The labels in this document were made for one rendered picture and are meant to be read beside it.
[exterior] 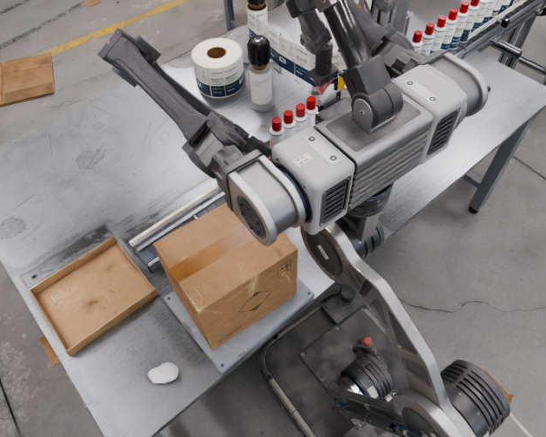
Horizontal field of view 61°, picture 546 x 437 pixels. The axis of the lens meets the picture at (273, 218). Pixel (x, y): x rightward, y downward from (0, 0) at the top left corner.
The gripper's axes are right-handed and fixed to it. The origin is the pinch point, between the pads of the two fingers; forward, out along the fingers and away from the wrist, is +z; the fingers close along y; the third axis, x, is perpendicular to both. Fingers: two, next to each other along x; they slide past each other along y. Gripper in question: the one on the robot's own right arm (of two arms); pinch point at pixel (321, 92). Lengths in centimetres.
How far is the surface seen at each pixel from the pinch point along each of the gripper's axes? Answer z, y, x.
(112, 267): 19, 94, 2
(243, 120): 13.7, 22.5, -19.5
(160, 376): 16, 101, 43
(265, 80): -1.3, 11.8, -17.6
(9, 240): 19, 115, -32
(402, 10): -39.4, -5.3, 23.6
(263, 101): 8.2, 13.1, -18.2
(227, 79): 5.0, 17.6, -34.6
